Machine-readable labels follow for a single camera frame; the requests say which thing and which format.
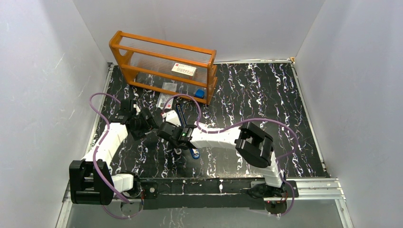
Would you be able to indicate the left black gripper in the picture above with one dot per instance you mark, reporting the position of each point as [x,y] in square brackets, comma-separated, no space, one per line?
[146,118]

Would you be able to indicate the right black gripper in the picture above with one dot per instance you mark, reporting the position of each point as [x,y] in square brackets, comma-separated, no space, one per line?
[173,144]

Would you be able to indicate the blue stapler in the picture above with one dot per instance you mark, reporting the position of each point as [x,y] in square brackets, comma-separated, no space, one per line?
[178,108]

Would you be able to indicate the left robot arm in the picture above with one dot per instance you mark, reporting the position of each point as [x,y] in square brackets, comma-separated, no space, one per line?
[91,181]

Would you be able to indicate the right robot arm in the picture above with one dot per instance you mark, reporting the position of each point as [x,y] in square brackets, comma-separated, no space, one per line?
[252,143]

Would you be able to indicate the clear plastic label packet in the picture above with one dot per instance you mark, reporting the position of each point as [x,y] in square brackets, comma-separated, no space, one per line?
[162,100]

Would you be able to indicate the small blue cube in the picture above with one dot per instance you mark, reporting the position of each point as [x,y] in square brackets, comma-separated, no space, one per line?
[199,94]

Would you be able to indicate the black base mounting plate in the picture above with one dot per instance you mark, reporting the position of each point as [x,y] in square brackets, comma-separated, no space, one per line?
[240,201]

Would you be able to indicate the white staple box on shelf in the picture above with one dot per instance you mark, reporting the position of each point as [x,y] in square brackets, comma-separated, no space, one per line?
[184,71]

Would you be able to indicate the orange wooden shelf rack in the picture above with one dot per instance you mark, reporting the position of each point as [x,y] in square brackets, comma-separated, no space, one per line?
[137,54]

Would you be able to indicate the aluminium frame rail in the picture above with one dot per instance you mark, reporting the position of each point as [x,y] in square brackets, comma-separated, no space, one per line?
[304,188]

